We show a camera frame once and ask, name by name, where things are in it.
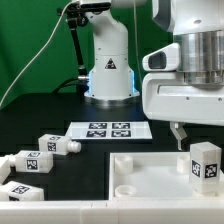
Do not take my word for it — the white marker plate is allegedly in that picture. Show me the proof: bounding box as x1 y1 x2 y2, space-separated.
66 121 152 140

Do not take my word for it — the white cable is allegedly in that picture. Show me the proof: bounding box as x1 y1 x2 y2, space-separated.
0 0 78 109

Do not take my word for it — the white obstacle fence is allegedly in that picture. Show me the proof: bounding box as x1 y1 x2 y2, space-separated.
0 197 224 224

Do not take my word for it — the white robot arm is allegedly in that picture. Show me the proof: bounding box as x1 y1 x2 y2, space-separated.
85 0 224 142

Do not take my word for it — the black cable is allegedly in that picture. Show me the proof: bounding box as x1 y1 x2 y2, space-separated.
51 78 84 94

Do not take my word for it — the black camera stand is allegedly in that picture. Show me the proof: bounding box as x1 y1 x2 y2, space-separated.
53 0 111 94

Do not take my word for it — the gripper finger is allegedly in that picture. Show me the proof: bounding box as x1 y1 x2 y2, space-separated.
170 121 187 151

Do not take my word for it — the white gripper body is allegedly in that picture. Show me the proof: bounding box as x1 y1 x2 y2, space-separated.
142 72 224 126

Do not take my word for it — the white square tabletop tray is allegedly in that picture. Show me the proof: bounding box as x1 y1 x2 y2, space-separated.
109 152 224 200

